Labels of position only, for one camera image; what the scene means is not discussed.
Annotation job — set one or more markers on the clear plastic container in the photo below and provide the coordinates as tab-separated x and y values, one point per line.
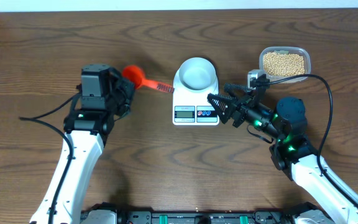
286	50

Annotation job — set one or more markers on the grey round bowl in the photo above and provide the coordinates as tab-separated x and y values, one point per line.
197	74

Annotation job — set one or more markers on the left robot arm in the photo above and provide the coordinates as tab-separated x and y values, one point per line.
83	143

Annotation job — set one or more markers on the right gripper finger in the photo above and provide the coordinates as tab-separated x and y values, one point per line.
230	88
224	106

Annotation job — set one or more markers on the white digital kitchen scale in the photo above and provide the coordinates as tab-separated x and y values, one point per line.
191	107

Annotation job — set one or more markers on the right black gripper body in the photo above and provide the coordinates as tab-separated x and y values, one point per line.
259	116

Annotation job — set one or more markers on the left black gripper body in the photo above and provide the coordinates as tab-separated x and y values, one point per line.
122	92

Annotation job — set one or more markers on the soybeans in container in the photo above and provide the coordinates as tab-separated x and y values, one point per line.
284	65

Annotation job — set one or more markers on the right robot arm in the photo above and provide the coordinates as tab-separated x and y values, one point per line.
291	150

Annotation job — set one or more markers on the red measuring scoop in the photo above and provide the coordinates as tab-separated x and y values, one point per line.
137	76

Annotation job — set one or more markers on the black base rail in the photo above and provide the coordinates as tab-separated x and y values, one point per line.
306	213

